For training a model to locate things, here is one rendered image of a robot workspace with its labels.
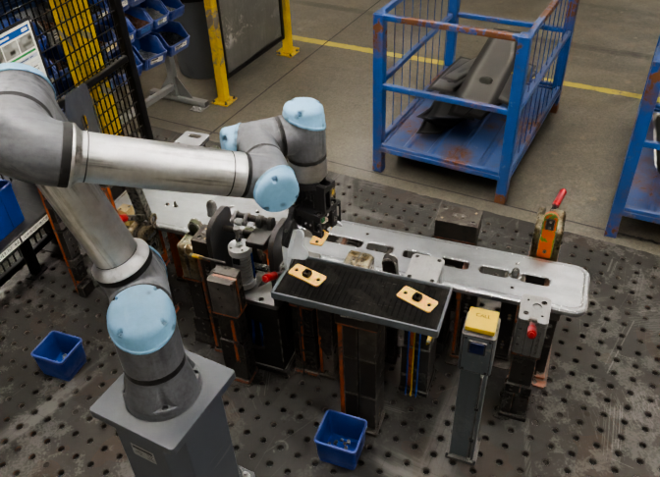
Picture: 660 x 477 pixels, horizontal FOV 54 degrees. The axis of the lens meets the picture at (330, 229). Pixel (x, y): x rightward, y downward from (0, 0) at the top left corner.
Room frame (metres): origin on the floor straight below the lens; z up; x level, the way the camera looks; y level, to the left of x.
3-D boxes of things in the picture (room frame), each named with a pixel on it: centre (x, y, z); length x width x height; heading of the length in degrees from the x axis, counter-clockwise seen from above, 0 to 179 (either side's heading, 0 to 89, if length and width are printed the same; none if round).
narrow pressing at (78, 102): (1.70, 0.70, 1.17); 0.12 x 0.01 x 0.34; 158
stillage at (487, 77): (3.56, -0.92, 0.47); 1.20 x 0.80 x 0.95; 149
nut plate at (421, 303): (0.98, -0.18, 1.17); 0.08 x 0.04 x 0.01; 48
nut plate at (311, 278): (1.08, 0.06, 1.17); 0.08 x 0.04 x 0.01; 53
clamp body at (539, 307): (1.04, -0.46, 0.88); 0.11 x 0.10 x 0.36; 158
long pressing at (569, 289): (1.41, 0.00, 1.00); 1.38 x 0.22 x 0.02; 68
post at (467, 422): (0.92, -0.30, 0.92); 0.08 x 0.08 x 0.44; 68
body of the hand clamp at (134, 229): (1.44, 0.52, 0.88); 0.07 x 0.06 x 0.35; 158
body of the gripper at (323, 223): (1.06, 0.03, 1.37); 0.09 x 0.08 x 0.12; 53
